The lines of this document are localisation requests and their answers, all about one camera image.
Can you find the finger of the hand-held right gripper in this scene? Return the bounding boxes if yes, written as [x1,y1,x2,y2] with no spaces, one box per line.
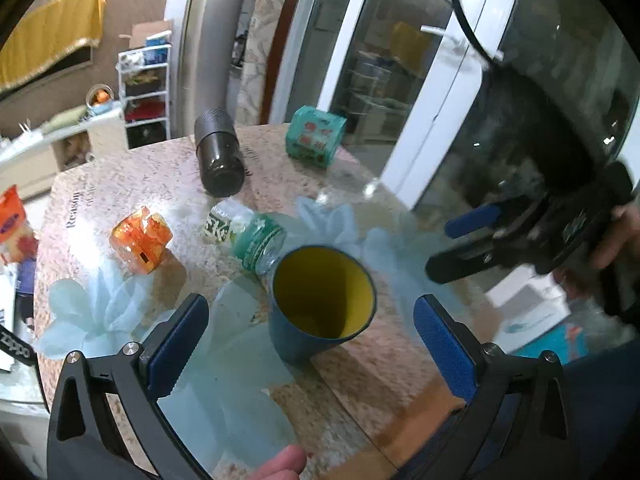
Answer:
[444,195,548,239]
[425,237,543,284]

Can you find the black lettered case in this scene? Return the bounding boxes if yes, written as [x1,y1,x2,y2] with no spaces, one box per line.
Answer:
[0,326,37,372]

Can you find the person's dark trousers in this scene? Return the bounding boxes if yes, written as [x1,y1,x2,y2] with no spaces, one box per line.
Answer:
[560,330,640,480]

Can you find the plastic bottle green label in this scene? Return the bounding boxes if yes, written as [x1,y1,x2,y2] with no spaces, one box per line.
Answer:
[202,199,289,277]

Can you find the green printed box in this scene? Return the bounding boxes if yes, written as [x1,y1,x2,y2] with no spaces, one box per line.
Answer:
[284,105,348,169]

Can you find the blue cup yellow inside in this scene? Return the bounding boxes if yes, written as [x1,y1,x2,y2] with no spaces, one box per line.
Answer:
[267,244,377,365]

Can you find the yellow fringed cloth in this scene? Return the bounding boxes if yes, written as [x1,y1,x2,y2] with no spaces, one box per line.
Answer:
[0,0,107,92]

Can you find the black cable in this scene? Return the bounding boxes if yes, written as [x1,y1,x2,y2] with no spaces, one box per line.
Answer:
[440,0,507,63]

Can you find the round tin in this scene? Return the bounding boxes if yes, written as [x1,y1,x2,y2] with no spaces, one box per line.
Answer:
[85,83,121,114]

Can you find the white and blue box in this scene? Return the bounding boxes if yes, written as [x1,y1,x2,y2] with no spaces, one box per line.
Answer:
[492,280,574,357]

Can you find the orange wrapped packet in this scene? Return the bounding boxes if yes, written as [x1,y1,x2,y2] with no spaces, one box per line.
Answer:
[110,207,175,275]

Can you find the white shelf rack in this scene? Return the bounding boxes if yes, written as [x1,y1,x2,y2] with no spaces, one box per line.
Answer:
[117,44,174,149]

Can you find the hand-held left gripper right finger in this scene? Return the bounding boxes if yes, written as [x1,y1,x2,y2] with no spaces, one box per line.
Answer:
[414,293,569,480]

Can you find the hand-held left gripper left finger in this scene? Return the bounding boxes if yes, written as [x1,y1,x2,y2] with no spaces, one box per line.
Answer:
[46,293,211,480]

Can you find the cardboard box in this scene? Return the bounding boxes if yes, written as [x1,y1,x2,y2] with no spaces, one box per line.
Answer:
[118,18,175,52]

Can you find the grey pipe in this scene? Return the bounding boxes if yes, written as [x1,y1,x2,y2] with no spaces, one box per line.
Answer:
[172,0,252,137]

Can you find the person's right hand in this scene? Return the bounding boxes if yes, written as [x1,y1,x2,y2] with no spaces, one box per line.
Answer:
[552,203,640,311]

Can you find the black cylindrical flask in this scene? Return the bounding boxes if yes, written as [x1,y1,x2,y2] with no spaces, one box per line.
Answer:
[194,108,246,197]

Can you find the person's left hand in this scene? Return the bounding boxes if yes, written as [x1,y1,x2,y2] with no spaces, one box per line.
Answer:
[248,443,307,480]

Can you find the orange snack bag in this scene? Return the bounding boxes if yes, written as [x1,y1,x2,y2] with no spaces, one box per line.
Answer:
[0,184,40,267]

